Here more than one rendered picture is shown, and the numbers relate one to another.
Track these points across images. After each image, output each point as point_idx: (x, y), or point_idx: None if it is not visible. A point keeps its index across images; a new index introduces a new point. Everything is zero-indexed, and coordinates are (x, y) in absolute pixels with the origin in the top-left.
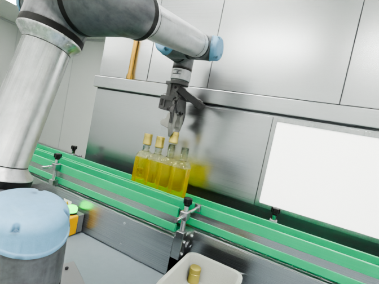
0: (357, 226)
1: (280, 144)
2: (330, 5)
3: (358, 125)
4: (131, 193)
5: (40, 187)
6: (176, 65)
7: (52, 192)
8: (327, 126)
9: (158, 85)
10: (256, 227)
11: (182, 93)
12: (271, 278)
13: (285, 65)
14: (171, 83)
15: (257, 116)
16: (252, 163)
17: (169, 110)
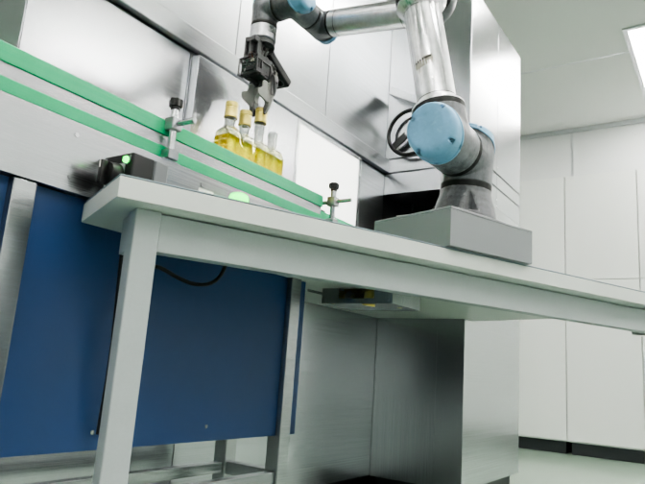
0: None
1: (302, 148)
2: None
3: (338, 139)
4: (282, 180)
5: None
6: (273, 22)
7: (173, 176)
8: (326, 136)
9: (182, 24)
10: (338, 221)
11: (275, 60)
12: None
13: (295, 63)
14: (261, 41)
15: (288, 113)
16: (287, 166)
17: (265, 78)
